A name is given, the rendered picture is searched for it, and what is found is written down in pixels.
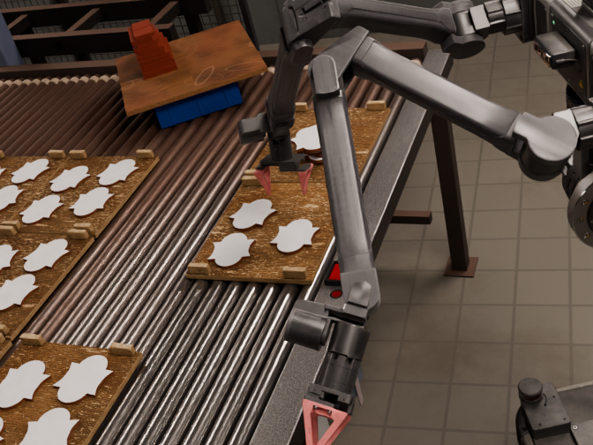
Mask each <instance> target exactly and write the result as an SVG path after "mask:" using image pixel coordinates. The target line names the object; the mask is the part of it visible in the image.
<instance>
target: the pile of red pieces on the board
mask: <svg viewBox="0 0 593 445"><path fill-rule="evenodd" d="M127 29H128V33H129V36H130V40H131V45H132V47H133V50H134V53H135V54H136V58H137V60H138V62H139V67H140V69H141V71H142V74H143V77H144V79H150V78H152V77H156V76H159V75H162V74H164V73H167V72H172V71H175V70H177V66H176V61H175V58H174V57H173V54H172V52H171V49H170V46H169V43H168V40H167V37H164V36H163V34H162V32H160V33H159V30H158V28H154V24H150V21H149V19H146V20H143V21H140V22H137V23H134V24H131V27H129V28H127Z"/></svg>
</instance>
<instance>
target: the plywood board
mask: <svg viewBox="0 0 593 445"><path fill-rule="evenodd" d="M169 46H170V49H171V52H172V54H173V57H174V58H175V61H176V66H177V70H175V71H172V72H167V73H164V74H162V75H159V76H156V77H152V78H150V79H144V77H143V74H142V71H141V69H140V67H139V62H138V60H137V58H136V54H135V53H133V54H130V55H127V56H124V57H119V58H117V59H116V68H117V72H118V77H119V80H120V85H121V89H122V94H123V98H124V106H125V111H126V114H127V117H129V116H132V115H135V114H138V113H141V112H144V111H147V110H150V109H154V108H157V107H160V106H162V105H165V104H168V103H171V102H176V101H179V100H182V99H184V98H187V97H190V96H193V95H195V94H200V93H203V92H206V91H209V90H212V89H215V88H217V87H222V86H225V85H228V84H230V83H233V82H236V81H239V80H242V79H247V78H250V77H252V76H255V75H258V74H261V73H263V72H268V69H267V66H266V64H265V62H264V61H263V59H262V57H261V56H260V54H259V52H258V51H257V50H256V48H255V46H254V45H253V43H252V41H251V39H250V37H249V36H248V34H247V33H246V32H245V30H244V28H243V26H242V25H241V23H240V21H239V20H236V21H233V22H230V23H227V24H224V25H221V26H217V27H214V28H211V29H207V30H205V31H202V32H199V33H196V34H192V35H188V36H185V37H183V38H180V39H177V40H174V41H169Z"/></svg>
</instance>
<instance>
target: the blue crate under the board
mask: <svg viewBox="0 0 593 445"><path fill-rule="evenodd" d="M242 102H243V99H242V95H241V93H240V90H239V86H238V84H237V81H236V82H233V83H230V84H228V85H225V86H222V87H217V88H215V89H212V90H209V91H206V92H203V93H200V94H195V95H193V96H190V97H187V98H184V99H182V100H179V101H176V102H171V103H168V104H165V105H162V106H160V107H157V108H154V111H155V113H156V116H157V118H158V121H159V123H160V126H161V128H162V129H164V128H167V127H170V126H172V125H175V124H180V123H182V122H185V121H189V120H192V119H194V118H197V117H202V116H204V115H207V114H210V113H213V112H215V111H218V110H221V109H226V108H228V107H231V106H234V105H237V104H240V103H242Z"/></svg>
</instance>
